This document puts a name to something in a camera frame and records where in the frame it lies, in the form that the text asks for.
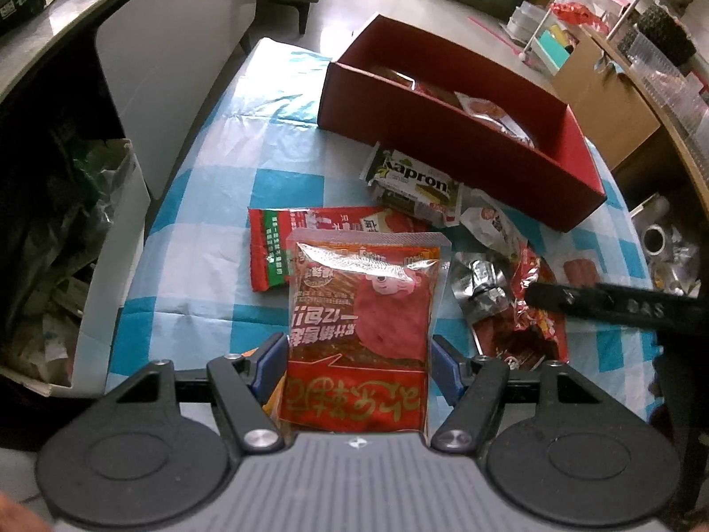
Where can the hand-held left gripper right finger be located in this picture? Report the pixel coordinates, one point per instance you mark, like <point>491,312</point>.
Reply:
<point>445,363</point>

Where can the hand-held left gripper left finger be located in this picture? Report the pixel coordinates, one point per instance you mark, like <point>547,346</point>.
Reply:
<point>272,360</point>

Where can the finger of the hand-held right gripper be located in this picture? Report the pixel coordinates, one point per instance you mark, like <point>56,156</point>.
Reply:
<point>609,305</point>

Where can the vacuum sausage packet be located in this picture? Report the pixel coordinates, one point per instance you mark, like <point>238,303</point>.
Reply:
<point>581,271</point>

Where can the red torn snack packet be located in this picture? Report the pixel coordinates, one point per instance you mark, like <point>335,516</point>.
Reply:
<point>532,338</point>

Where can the red clear-window snack packet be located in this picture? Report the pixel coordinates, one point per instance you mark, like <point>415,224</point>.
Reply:
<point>360,343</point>

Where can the red green white snack packet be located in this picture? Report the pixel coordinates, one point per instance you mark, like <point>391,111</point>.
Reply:
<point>266,255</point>

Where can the red cardboard box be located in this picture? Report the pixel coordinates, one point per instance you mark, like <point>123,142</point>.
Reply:
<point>443,138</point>

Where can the silver tape roll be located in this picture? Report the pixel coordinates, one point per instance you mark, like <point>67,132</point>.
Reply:
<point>654,239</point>

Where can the silver foil wrapper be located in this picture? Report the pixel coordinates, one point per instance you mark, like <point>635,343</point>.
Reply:
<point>479,282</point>

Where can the white red small packet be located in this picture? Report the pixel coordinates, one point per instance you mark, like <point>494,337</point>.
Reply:
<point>493,227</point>

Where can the white trash bin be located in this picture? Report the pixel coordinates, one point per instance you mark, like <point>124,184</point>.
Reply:
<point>111,266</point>

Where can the blue white checkered tablecloth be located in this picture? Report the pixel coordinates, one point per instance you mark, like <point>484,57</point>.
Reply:
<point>210,177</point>

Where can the wooden cabinet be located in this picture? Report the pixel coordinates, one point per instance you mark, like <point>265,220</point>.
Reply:
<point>604,111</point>

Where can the clear plastic tray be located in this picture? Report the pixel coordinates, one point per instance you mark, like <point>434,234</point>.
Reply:
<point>664,83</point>

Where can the teal plastic drawer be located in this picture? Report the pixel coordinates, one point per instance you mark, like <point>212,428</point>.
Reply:
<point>551,50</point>

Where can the plastic bag of waste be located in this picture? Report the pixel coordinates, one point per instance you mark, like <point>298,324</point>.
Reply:
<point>33,233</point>

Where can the black woven basket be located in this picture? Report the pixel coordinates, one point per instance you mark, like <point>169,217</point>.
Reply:
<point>664,33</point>

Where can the red plastic bag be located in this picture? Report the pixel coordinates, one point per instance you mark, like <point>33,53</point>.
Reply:
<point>576,14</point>

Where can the stacked white plastic boxes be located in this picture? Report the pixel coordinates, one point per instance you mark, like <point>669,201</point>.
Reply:
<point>523,19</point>

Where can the grey top coffee table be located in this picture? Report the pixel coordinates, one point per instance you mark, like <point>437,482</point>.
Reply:
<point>166,66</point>

